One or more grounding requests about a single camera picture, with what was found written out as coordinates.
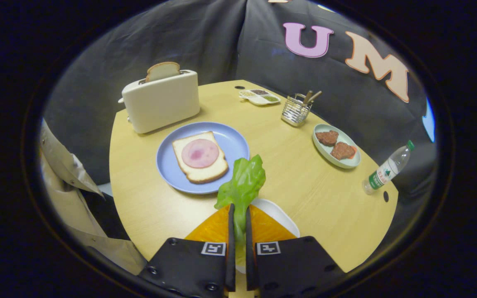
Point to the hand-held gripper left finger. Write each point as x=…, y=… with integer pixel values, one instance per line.
x=189, y=269

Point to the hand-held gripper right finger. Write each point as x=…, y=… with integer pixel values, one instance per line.
x=292, y=269

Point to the green lettuce leaf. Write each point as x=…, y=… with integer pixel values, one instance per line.
x=242, y=182

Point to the plain bread slice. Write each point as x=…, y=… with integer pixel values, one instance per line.
x=162, y=71

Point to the white plate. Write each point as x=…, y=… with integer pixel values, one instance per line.
x=278, y=215

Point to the bread slice under ham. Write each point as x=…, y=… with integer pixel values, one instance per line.
x=205, y=174

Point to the pink ham slice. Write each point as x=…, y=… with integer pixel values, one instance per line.
x=200, y=153

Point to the light green plate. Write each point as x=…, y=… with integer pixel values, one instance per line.
x=348, y=163

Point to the orange-edged brown meat patty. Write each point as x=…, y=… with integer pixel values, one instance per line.
x=342, y=151

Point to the clear water bottle green cap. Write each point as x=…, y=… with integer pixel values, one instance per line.
x=385, y=171

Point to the blue plate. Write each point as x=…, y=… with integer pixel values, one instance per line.
x=230, y=140

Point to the dark brown meat patty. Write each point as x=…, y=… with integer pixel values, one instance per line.
x=326, y=138

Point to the white toaster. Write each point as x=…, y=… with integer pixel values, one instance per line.
x=160, y=103

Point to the white divided spice dish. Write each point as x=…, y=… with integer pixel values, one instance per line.
x=260, y=98

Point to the black backdrop cloth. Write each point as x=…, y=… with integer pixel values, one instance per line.
x=160, y=37

